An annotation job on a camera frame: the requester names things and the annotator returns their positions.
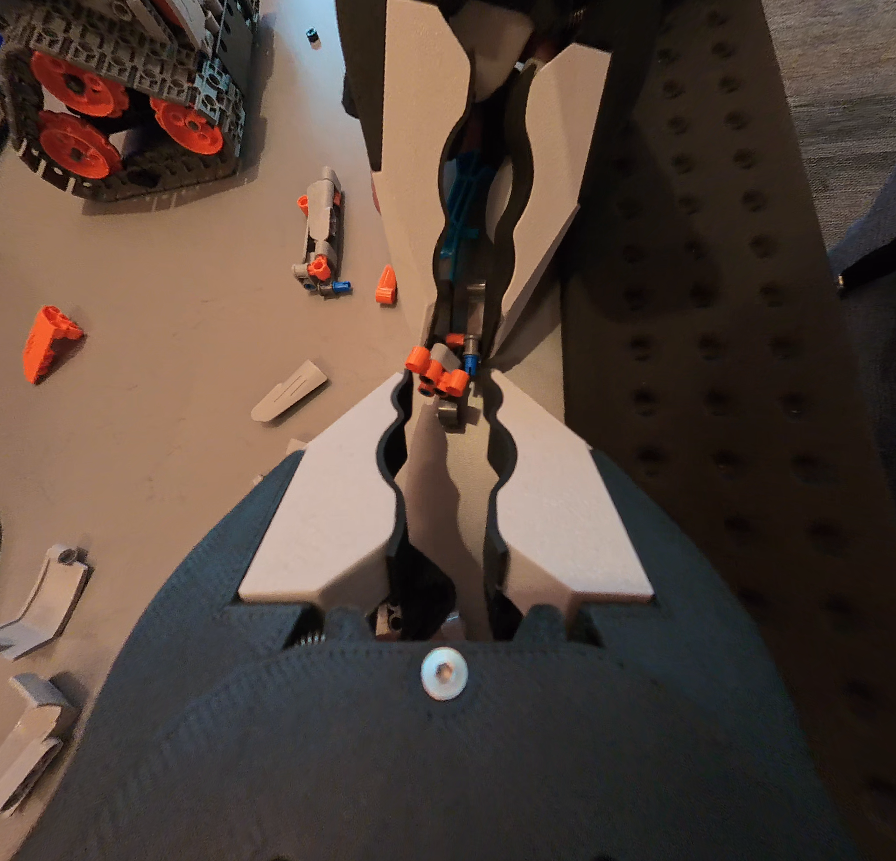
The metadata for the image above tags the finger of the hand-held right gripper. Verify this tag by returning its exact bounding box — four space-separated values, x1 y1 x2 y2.
489 40 615 359
381 0 478 347

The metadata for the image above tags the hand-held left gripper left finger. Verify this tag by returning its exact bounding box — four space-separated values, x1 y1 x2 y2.
238 369 414 606

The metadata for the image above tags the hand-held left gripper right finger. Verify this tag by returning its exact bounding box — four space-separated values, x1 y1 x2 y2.
482 369 655 608

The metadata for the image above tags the grey white orange brick arm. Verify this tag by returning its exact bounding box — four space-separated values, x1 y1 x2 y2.
292 166 353 299

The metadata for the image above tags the grey orange brick claw assembly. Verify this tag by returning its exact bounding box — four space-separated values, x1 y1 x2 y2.
440 280 489 432

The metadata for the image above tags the cyan plastic brick tool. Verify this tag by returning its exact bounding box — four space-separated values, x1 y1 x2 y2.
437 148 494 260

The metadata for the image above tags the white curved blade panel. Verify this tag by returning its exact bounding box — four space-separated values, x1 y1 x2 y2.
251 360 329 424

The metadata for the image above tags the black perforated pad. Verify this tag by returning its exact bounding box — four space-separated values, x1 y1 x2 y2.
560 0 896 861

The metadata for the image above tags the grey tracked toy robot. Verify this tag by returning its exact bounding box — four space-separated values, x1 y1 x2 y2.
0 0 261 201

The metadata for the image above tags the light grey curved panel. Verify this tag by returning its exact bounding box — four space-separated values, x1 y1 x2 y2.
0 544 92 661

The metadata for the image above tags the orange wedge brick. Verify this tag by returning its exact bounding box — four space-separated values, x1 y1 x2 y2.
22 305 85 386

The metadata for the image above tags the black shoulder strap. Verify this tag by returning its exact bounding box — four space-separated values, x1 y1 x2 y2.
835 241 896 296

